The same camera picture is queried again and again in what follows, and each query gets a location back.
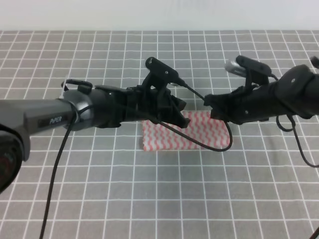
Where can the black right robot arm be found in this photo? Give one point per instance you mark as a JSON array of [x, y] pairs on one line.
[[295, 93]]

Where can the pink white wavy striped towel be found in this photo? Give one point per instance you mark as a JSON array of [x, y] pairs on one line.
[[202, 131]]

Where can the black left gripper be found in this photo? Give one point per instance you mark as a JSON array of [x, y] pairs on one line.
[[139, 103]]

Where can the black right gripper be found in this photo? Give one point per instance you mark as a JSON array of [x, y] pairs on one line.
[[240, 108]]

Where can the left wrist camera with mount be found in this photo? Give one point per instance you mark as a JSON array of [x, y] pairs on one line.
[[164, 73]]

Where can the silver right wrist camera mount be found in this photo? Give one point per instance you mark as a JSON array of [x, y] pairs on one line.
[[253, 71]]

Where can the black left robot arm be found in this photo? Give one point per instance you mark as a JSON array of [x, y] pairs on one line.
[[87, 106]]

